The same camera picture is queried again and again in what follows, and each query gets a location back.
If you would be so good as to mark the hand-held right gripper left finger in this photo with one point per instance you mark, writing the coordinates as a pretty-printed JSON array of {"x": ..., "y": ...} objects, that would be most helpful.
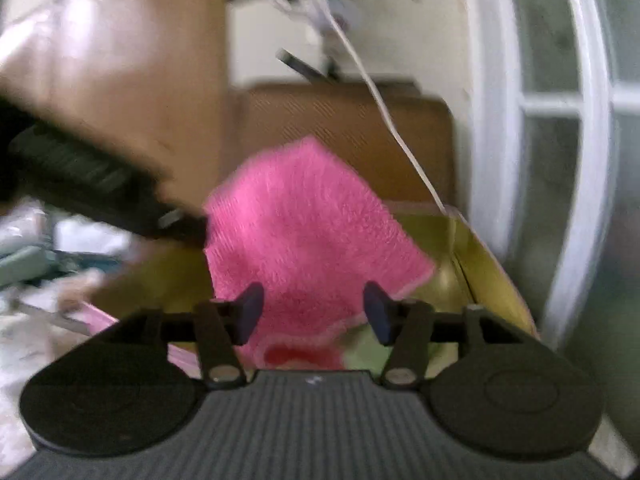
[{"x": 250, "y": 310}]

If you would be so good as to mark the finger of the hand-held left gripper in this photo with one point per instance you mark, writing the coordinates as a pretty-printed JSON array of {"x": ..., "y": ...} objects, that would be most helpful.
[{"x": 180, "y": 227}]

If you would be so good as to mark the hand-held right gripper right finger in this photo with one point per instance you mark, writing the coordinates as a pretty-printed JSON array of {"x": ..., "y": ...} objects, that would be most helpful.
[{"x": 377, "y": 312}]

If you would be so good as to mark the pink towel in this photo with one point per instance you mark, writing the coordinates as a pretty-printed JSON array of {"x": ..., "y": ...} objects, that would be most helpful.
[{"x": 310, "y": 220}]

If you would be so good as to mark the pink tin box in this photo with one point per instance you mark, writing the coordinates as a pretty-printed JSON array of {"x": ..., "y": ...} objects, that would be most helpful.
[{"x": 480, "y": 265}]

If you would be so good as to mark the pile of white packets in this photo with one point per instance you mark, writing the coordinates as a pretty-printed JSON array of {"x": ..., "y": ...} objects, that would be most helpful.
[{"x": 30, "y": 255}]

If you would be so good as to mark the wooden board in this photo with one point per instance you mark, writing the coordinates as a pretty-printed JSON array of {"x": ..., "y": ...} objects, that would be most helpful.
[{"x": 125, "y": 70}]

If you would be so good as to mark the black metal stand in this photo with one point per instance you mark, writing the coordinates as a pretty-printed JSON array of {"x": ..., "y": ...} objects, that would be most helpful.
[{"x": 307, "y": 67}]

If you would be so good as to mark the white framed glass door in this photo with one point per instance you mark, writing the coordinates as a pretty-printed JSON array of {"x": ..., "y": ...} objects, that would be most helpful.
[{"x": 550, "y": 110}]

